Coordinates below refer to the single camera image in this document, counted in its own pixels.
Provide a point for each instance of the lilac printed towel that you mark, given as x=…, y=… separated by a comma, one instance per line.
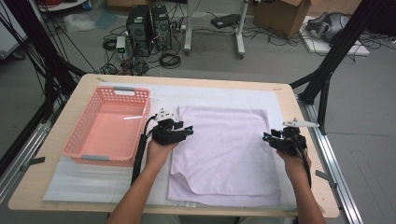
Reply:
x=224, y=155

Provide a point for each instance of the closed cardboard box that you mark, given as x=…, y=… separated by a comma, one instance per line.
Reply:
x=336, y=5
x=124, y=3

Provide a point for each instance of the person's left hand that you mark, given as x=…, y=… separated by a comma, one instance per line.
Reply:
x=158, y=155

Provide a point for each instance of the open cardboard box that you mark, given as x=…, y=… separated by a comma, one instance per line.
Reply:
x=280, y=15

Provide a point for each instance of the small white box device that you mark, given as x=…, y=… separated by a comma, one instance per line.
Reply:
x=120, y=43

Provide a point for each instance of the pink plastic basket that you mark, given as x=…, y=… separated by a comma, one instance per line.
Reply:
x=109, y=133

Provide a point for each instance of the white metal stand leg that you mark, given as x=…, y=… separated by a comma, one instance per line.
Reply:
x=187, y=31
x=240, y=34

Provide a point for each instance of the grey round appliance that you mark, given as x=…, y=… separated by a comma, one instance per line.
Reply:
x=333, y=25

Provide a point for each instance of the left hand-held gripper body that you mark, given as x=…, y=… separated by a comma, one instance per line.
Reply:
x=165, y=135

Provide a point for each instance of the clear plastic bag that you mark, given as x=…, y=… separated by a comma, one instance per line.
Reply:
x=77, y=22

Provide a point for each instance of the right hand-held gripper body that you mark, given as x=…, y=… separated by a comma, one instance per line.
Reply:
x=289, y=143

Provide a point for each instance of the person's right hand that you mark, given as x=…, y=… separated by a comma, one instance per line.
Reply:
x=297, y=168

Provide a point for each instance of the round white table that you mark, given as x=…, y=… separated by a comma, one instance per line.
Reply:
x=62, y=6

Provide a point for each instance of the white cabinet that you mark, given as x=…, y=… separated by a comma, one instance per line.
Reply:
x=9, y=37

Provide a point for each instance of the grey metal bracket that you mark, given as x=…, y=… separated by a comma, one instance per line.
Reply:
x=37, y=160
x=325, y=175

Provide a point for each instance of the black metal frame strut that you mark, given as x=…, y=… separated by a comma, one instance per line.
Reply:
x=43, y=46
x=345, y=40

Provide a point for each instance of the black flat device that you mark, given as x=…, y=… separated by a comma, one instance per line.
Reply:
x=225, y=21

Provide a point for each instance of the white floor board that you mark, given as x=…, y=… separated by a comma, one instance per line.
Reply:
x=323, y=48

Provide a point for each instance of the black computer tower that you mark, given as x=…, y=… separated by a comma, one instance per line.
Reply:
x=138, y=31
x=162, y=28

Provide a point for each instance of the aluminium rail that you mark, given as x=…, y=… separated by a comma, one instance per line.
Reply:
x=323, y=146
x=12, y=177

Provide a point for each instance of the teal sheet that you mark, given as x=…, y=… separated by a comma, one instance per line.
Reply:
x=107, y=19

